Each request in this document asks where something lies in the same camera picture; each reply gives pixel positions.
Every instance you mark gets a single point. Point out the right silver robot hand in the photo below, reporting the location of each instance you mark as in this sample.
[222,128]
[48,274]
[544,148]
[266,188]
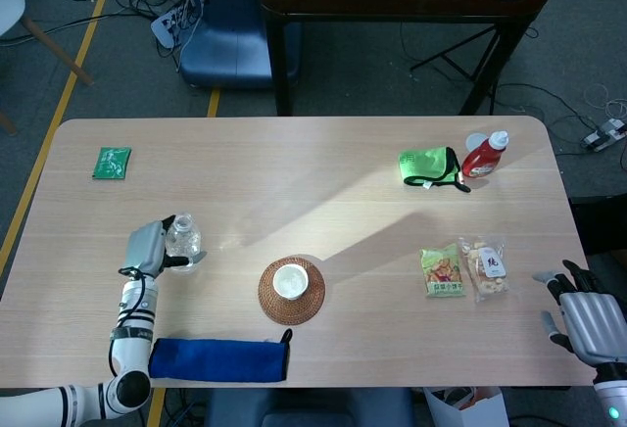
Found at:
[593,321]

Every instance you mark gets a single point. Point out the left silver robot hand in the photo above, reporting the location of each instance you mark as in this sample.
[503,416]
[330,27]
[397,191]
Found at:
[144,251]

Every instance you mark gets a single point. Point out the transparent plastic water bottle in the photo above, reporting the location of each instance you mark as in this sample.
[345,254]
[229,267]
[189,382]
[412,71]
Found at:
[183,241]

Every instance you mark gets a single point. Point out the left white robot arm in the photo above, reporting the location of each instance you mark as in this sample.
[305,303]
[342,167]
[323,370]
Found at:
[134,339]

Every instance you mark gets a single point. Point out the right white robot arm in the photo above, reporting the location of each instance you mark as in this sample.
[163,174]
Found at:
[612,400]

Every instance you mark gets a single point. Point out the small white paper cup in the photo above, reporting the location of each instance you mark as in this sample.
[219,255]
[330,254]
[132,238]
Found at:
[290,282]

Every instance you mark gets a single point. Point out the red ketchup bottle white cap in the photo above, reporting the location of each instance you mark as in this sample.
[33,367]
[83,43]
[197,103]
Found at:
[482,160]

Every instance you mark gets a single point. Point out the green sachet packet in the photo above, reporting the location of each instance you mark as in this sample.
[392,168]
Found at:
[112,162]

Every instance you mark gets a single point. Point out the clear biscuit snack bag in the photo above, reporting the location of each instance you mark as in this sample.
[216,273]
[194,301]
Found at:
[485,270]

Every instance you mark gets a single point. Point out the blue cloth with black trim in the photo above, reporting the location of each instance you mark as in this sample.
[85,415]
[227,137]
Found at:
[215,358]

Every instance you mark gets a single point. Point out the white paper bag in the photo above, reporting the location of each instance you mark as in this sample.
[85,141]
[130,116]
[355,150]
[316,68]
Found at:
[485,410]

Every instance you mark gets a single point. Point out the green snack packet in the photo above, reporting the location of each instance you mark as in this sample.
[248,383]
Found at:
[442,270]

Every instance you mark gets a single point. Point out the round woven rattan coaster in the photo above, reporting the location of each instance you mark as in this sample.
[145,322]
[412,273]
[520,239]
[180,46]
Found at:
[294,309]

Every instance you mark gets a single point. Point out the grey power strip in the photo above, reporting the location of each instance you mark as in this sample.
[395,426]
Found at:
[605,134]

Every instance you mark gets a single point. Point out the round white lid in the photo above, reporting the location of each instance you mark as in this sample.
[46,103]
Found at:
[472,142]

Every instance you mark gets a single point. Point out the blue machine base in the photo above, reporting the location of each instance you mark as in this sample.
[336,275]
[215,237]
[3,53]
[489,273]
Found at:
[230,45]

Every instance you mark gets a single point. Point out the white power strip with plugs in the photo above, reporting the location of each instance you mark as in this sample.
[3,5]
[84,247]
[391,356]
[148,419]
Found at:
[166,28]

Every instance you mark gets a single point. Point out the green cloth with black trim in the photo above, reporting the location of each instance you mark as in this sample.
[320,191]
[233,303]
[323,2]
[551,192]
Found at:
[423,162]

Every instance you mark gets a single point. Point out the white chair wooden legs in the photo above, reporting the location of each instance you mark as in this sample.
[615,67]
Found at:
[10,1]

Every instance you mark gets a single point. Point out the brown mahjong table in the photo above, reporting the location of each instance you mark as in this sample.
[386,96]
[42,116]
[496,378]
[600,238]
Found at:
[401,1]

